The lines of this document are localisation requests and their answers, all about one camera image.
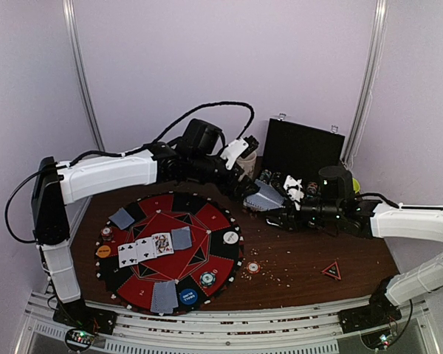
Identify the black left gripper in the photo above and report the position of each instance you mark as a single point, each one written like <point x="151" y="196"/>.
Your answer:
<point x="238" y="191"/>

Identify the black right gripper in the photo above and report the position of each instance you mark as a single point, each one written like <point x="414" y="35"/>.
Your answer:
<point x="293" y="214"/>

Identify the grey playing card deck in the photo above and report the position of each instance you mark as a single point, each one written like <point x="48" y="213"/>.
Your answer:
<point x="265" y="199"/>

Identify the poker chip row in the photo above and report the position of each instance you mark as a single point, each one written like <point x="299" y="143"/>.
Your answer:
<point x="265" y="176"/>
<point x="311" y="188"/>

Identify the white dealer button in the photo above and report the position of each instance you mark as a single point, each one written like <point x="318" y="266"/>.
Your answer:
<point x="231" y="237"/>

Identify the orange white chip stack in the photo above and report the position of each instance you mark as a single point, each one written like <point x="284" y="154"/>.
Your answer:
<point x="253" y="267"/>

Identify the face down grey board card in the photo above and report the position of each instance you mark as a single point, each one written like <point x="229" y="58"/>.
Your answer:
<point x="181" y="238"/>

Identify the green white chip stack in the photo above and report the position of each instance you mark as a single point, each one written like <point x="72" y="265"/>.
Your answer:
<point x="207" y="279"/>

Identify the face up queen card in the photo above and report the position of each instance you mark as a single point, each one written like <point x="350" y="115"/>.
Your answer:
<point x="162" y="244"/>

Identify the face up clubs card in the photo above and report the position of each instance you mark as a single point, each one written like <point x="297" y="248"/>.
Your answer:
<point x="145" y="248"/>
<point x="127" y="255"/>

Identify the blue small blind button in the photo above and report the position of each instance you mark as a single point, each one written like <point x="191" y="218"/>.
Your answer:
<point x="188" y="296"/>

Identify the grey dealt playing cards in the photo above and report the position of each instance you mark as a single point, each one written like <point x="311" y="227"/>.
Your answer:
<point x="121" y="219"/>

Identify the red white chip stack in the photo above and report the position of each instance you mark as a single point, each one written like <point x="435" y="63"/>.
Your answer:
<point x="106" y="233"/>

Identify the orange big blind button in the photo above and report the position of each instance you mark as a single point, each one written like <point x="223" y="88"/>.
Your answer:
<point x="103" y="251"/>

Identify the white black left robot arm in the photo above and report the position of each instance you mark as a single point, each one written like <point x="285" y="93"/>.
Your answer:
<point x="63" y="190"/>

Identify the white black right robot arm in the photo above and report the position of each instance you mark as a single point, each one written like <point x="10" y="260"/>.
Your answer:
<point x="379" y="217"/>

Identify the cream ceramic mug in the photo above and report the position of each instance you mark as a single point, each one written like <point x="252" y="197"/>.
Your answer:
<point x="247" y="164"/>

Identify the green plastic bowl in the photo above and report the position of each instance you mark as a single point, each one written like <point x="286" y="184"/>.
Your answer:
<point x="356" y="186"/>

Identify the black poker chip case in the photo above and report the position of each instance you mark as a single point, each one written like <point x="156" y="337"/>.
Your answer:
<point x="299" y="150"/>

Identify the black red triangular token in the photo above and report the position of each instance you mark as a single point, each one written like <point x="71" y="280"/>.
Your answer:
<point x="332" y="271"/>

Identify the round red black poker mat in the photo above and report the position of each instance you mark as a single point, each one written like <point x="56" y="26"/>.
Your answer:
<point x="208" y="221"/>

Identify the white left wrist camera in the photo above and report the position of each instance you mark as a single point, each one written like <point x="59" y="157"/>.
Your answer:
<point x="240" y="147"/>

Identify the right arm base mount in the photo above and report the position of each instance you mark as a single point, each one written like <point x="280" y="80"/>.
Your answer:
<point x="366" y="317"/>

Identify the right aluminium frame post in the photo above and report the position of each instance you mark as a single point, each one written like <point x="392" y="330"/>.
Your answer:
<point x="371" y="69"/>

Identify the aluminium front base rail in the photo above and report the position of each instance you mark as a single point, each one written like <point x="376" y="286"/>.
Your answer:
<point x="304" y="329"/>

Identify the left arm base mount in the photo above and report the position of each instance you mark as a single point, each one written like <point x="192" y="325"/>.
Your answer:
<point x="78" y="314"/>

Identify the aluminium corner frame post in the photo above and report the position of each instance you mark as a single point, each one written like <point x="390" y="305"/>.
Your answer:
<point x="72" y="29"/>

